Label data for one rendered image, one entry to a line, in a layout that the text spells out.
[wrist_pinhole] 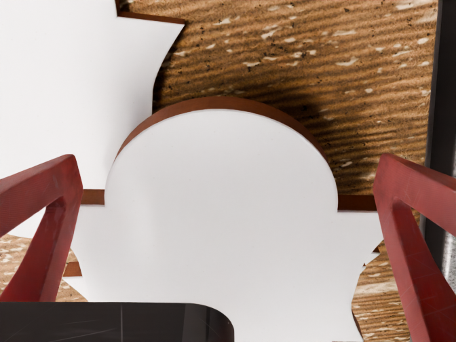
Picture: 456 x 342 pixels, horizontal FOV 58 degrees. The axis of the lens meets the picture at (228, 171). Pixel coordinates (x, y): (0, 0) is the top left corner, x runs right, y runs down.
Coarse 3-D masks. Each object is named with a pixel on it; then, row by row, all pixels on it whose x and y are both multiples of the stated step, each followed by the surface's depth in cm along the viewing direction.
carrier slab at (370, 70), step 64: (128, 0) 16; (192, 0) 16; (256, 0) 16; (320, 0) 16; (384, 0) 16; (192, 64) 17; (256, 64) 17; (320, 64) 17; (384, 64) 17; (320, 128) 19; (384, 128) 19; (0, 256) 24; (384, 256) 23; (384, 320) 27
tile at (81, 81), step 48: (0, 0) 14; (48, 0) 14; (96, 0) 14; (0, 48) 15; (48, 48) 15; (96, 48) 15; (144, 48) 16; (0, 96) 16; (48, 96) 16; (96, 96) 16; (144, 96) 17; (0, 144) 17; (48, 144) 17; (96, 144) 18
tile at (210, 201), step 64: (192, 128) 12; (256, 128) 12; (128, 192) 13; (192, 192) 13; (256, 192) 13; (320, 192) 13; (128, 256) 15; (192, 256) 15; (256, 256) 15; (320, 256) 15; (256, 320) 17; (320, 320) 17
